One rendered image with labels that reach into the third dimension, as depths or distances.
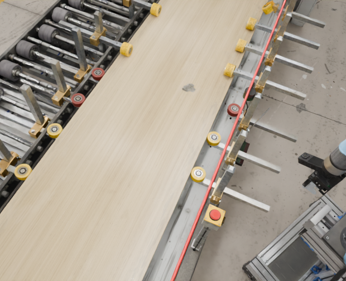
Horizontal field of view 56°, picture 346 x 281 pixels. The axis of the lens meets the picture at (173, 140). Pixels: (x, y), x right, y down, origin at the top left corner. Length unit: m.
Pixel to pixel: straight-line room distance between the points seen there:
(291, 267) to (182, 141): 1.19
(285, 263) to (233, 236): 0.42
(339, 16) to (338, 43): 0.51
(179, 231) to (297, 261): 0.95
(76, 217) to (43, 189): 0.23
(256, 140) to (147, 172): 1.54
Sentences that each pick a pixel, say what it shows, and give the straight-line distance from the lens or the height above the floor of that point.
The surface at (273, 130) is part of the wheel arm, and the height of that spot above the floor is 0.86.
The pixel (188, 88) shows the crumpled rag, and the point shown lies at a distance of 2.05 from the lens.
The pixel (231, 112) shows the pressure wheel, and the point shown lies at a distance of 1.99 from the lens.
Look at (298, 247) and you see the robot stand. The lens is 2.55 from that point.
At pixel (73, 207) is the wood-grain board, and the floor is 0.90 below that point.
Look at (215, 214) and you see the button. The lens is 1.33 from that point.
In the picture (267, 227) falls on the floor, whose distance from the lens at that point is 2.74.
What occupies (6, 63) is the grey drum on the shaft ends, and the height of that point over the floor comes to 0.86.
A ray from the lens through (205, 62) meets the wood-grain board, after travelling 2.22.
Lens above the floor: 2.46
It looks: 59 degrees down
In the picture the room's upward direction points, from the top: 9 degrees clockwise
